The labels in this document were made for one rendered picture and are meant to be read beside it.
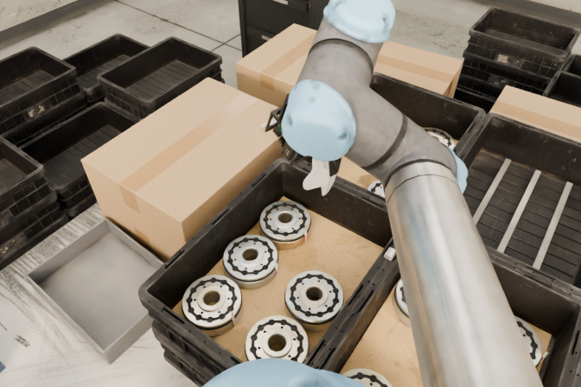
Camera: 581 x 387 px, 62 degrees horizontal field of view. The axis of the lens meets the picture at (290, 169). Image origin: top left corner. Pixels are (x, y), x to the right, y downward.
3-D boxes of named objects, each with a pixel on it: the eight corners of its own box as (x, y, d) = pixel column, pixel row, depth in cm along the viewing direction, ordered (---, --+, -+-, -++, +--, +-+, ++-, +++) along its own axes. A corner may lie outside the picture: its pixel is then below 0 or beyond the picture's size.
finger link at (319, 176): (300, 206, 77) (291, 157, 73) (328, 190, 80) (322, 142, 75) (312, 214, 75) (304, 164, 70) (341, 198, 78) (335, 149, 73)
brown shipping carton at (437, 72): (450, 104, 151) (463, 60, 140) (428, 144, 137) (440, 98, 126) (363, 79, 162) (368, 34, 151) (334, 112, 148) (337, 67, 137)
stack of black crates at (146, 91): (169, 192, 201) (147, 104, 170) (122, 163, 214) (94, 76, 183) (233, 142, 224) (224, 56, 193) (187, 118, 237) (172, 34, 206)
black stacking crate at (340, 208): (286, 436, 72) (286, 406, 64) (149, 330, 84) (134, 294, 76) (403, 257, 95) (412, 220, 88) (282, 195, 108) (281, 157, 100)
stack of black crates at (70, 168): (88, 255, 177) (57, 191, 154) (41, 218, 190) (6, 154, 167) (169, 192, 201) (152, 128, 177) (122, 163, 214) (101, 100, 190)
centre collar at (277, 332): (282, 364, 75) (282, 363, 74) (255, 349, 76) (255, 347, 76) (297, 339, 78) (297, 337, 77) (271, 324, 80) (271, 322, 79)
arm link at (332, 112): (392, 167, 47) (411, 87, 53) (303, 102, 43) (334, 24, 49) (343, 189, 53) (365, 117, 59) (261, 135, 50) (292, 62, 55)
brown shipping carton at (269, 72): (297, 133, 141) (297, 87, 130) (239, 108, 150) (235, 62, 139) (348, 85, 159) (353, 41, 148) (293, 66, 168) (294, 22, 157)
